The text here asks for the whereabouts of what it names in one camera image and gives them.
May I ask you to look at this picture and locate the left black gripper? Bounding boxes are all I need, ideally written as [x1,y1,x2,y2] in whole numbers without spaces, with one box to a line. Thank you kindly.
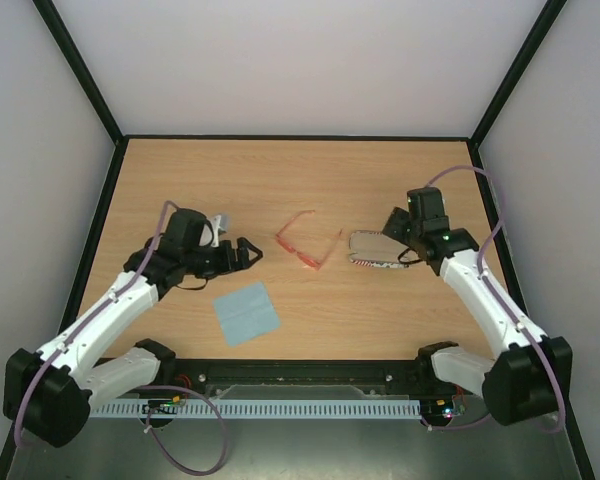
[184,237,264,280]

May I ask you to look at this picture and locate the flag pattern glasses case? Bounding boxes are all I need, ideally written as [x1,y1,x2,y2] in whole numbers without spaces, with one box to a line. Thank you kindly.
[348,230,408,269]

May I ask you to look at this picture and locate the light blue cleaning cloth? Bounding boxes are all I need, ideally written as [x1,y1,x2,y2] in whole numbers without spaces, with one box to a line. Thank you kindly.
[213,282,280,347]

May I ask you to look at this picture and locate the pink translucent sunglasses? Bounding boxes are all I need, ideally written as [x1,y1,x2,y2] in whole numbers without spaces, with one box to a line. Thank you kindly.
[274,210,343,271]

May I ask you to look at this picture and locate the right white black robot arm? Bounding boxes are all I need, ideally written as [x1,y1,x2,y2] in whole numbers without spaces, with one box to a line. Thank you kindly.
[383,186,573,430]

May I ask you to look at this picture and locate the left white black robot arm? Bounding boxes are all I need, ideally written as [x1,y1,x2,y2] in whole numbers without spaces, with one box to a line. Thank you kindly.
[3,201,264,447]

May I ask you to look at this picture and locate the left black circuit board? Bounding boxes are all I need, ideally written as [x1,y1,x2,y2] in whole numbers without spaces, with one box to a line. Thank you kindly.
[140,396,187,416]

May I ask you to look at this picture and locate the right green circuit board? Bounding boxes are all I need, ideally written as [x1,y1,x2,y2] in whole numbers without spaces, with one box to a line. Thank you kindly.
[420,396,466,426]

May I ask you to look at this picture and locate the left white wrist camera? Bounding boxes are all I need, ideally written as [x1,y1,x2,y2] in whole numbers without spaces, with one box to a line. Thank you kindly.
[199,214,229,248]

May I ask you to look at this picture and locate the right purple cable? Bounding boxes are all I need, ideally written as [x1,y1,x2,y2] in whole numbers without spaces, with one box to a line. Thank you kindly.
[422,165,567,435]

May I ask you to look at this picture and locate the purple cable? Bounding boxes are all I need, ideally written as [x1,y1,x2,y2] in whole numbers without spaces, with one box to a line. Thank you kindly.
[13,200,229,475]
[422,165,567,435]

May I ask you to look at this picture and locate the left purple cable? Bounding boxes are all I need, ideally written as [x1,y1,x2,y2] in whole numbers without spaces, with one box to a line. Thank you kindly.
[13,200,229,475]

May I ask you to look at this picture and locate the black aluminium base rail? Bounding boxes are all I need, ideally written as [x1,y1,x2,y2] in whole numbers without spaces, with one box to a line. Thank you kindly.
[169,359,435,398]

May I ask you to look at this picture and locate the light blue slotted cable duct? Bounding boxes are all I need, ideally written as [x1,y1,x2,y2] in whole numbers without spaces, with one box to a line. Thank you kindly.
[88,397,422,421]

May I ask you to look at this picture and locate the black frame post right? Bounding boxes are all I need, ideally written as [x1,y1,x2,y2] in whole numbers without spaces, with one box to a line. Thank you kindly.
[469,0,569,149]

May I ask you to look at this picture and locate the black frame post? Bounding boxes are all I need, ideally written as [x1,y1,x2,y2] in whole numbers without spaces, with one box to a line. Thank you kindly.
[32,0,126,146]
[469,0,569,149]

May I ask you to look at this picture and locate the black frame post left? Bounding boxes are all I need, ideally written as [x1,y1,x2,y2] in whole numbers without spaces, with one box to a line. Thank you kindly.
[32,0,126,146]

